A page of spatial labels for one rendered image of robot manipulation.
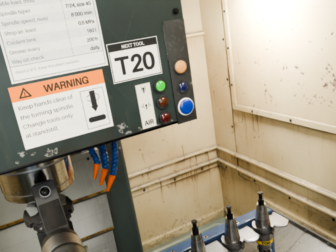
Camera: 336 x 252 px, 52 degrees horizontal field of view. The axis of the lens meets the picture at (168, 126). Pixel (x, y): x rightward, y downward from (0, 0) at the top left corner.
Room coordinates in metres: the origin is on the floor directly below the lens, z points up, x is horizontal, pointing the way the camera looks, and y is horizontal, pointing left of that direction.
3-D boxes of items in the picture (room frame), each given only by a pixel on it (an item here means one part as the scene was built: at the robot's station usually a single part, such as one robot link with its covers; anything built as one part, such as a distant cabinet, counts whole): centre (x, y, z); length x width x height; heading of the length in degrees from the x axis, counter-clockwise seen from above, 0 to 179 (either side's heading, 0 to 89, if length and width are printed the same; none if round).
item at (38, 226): (0.63, 0.26, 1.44); 0.12 x 0.08 x 0.09; 25
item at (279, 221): (0.90, -0.28, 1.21); 0.07 x 0.05 x 0.01; 24
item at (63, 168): (0.74, 0.31, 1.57); 0.16 x 0.16 x 0.12
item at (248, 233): (0.85, -0.18, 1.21); 0.07 x 0.05 x 0.01; 24
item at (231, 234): (0.83, -0.13, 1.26); 0.04 x 0.04 x 0.07
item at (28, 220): (0.67, 0.31, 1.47); 0.09 x 0.05 x 0.02; 38
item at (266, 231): (0.88, -0.23, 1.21); 0.06 x 0.06 x 0.03
